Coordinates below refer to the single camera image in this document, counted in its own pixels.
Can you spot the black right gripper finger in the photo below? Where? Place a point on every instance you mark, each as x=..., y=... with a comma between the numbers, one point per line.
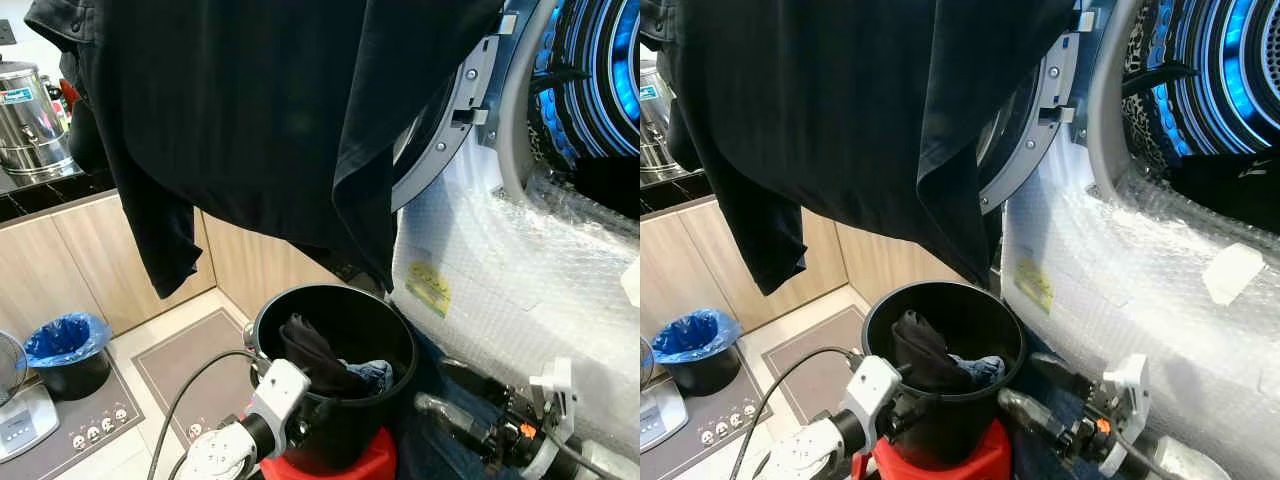
x=478, y=382
x=1065, y=376
x=450, y=418
x=1035, y=414

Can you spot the black garment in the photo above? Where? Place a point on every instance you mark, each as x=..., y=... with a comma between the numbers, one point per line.
x=920, y=350
x=315, y=355
x=1225, y=190
x=610, y=185

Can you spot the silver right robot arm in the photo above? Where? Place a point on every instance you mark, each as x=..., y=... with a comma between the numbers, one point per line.
x=600, y=463
x=1190, y=462

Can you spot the white front-load washing machine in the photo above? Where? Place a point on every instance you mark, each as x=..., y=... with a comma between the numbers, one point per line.
x=598, y=60
x=1230, y=70

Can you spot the black plastic bucket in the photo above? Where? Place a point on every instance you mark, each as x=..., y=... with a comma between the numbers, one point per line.
x=945, y=432
x=335, y=442

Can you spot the red plastic stool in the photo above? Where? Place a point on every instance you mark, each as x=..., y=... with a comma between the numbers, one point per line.
x=985, y=462
x=370, y=463

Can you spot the yellow label sticker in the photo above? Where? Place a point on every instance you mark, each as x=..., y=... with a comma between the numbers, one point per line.
x=428, y=288
x=1035, y=285

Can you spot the clear bubble wrap sheet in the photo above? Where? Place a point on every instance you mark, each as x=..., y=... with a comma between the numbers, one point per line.
x=520, y=290
x=1120, y=290

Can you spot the white floor scale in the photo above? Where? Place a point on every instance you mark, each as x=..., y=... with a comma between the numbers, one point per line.
x=25, y=425
x=662, y=412

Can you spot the grey skull print mat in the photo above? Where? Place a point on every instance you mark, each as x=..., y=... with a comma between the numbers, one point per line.
x=90, y=412
x=722, y=422

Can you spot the white tape patch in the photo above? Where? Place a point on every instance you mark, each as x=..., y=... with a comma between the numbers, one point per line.
x=632, y=282
x=1233, y=275

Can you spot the blue plastic bin bag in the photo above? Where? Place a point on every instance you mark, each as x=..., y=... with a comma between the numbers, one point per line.
x=693, y=333
x=65, y=338

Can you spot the light wooden cabinet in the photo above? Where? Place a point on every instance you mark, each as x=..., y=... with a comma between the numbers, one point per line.
x=690, y=270
x=60, y=270

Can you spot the grey round washer door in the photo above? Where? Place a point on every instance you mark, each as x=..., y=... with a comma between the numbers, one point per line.
x=1050, y=95
x=470, y=85

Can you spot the large black shirt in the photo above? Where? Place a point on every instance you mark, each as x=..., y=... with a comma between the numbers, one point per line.
x=850, y=120
x=250, y=120

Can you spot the stainless steel urn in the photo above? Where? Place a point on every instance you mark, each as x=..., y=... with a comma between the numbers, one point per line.
x=655, y=130
x=30, y=120

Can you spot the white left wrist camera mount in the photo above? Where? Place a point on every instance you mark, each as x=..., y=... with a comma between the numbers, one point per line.
x=870, y=385
x=280, y=390

